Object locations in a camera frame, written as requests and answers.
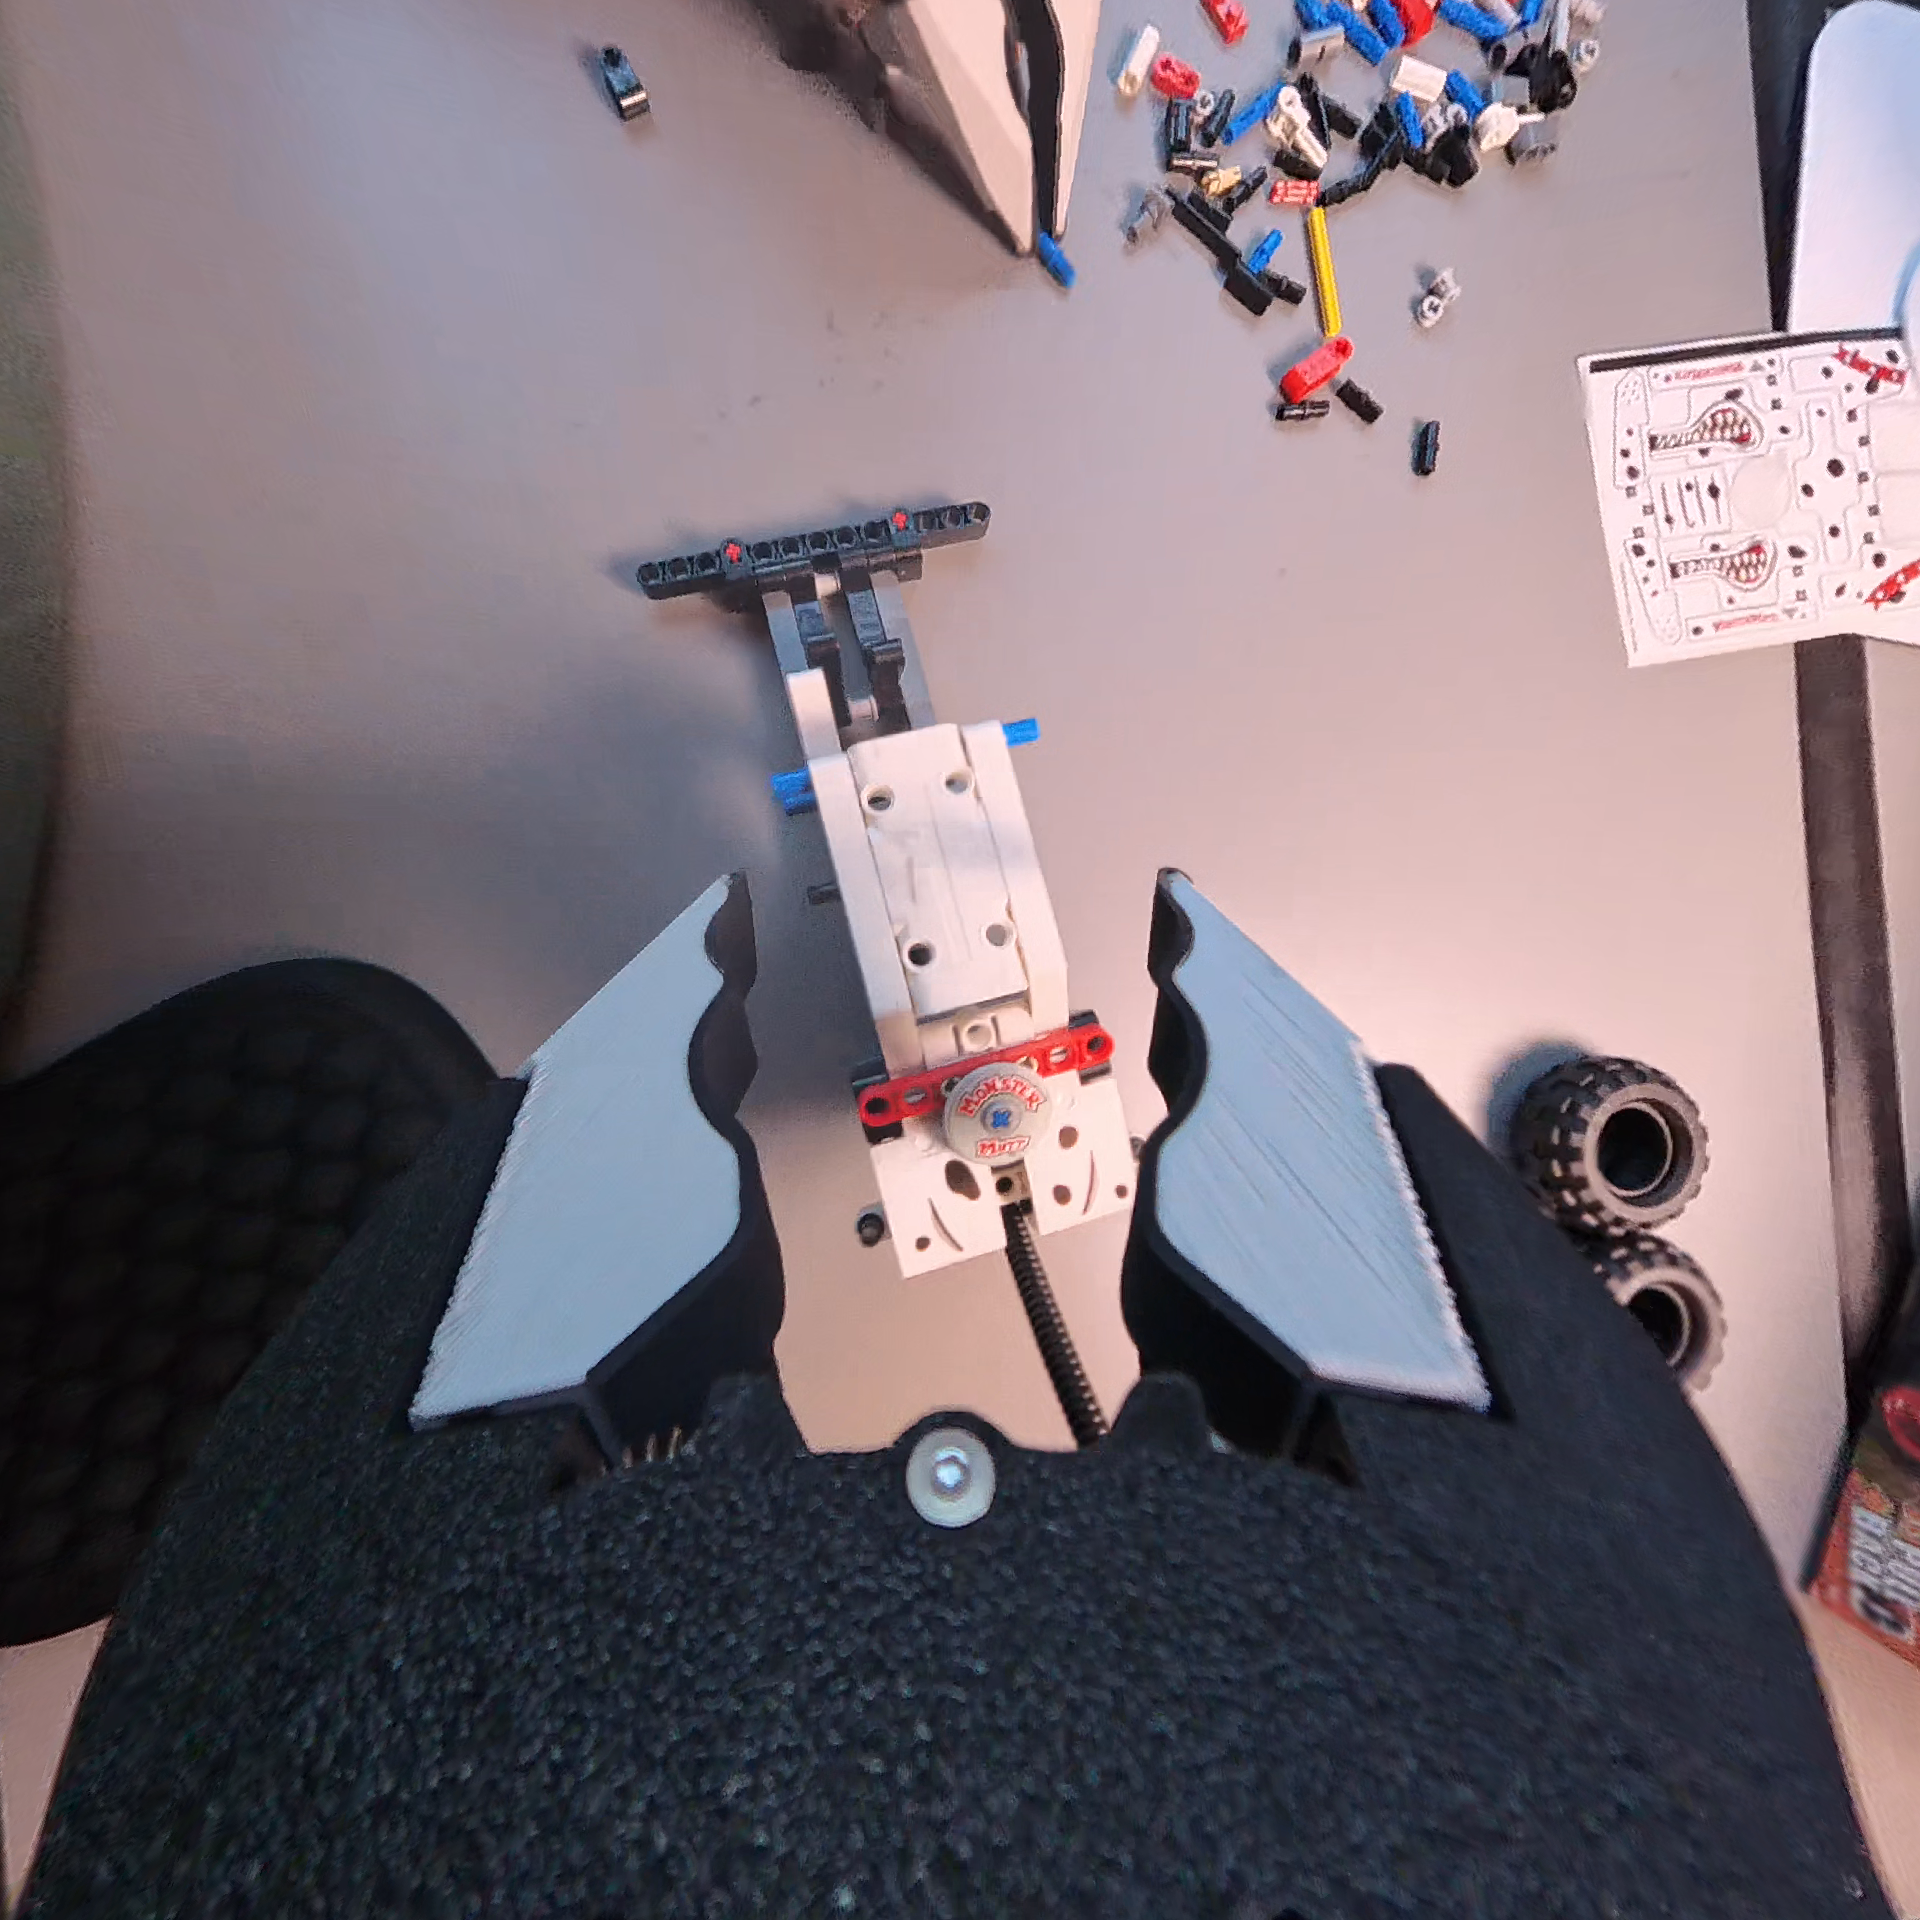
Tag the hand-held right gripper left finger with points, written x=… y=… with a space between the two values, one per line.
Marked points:
x=601 y=1200

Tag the black rubber toy tyre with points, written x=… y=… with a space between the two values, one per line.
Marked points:
x=1560 y=1141
x=1621 y=1275

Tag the pile of small brick parts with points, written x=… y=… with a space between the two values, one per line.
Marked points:
x=1351 y=120

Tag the white book stand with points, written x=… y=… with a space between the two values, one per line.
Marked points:
x=1861 y=151

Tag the light grey brick connector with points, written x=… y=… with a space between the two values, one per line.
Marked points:
x=1437 y=297

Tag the white printed sticker sheet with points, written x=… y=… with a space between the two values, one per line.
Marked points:
x=1741 y=494

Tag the black connector pin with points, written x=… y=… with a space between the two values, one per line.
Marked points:
x=1424 y=447

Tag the brick set cardboard box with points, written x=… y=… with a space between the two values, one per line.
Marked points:
x=1874 y=1515

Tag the grey desk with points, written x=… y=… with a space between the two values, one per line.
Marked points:
x=374 y=525

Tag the white spotted brick truck model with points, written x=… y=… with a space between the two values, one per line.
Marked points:
x=945 y=870

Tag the blue connector pin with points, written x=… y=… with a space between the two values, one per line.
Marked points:
x=1054 y=259

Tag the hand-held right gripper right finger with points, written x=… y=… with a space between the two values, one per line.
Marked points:
x=1305 y=1200

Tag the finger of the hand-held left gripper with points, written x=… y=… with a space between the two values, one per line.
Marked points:
x=968 y=91
x=1069 y=75

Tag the small black brick connector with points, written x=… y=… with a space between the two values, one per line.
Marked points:
x=623 y=83

